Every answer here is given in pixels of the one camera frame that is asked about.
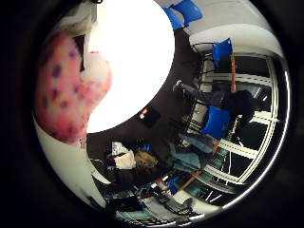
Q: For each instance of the pink plush toy purple spots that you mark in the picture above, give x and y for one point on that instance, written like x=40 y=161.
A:
x=65 y=91

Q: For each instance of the black box with lights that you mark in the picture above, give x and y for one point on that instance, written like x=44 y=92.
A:
x=150 y=116

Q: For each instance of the brown furry bag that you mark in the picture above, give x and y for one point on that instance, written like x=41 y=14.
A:
x=145 y=159

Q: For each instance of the white bag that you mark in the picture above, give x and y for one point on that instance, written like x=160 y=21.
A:
x=123 y=156

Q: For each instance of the teal jacket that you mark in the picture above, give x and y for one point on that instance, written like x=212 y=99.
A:
x=188 y=155

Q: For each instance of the blue chair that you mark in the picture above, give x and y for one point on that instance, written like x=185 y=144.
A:
x=217 y=122
x=221 y=50
x=187 y=11

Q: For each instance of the person in dark clothes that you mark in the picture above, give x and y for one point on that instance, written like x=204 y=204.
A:
x=234 y=100

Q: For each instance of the black laptop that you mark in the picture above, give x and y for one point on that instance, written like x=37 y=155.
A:
x=128 y=203

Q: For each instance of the brown wooden post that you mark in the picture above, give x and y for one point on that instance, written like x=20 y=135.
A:
x=233 y=73

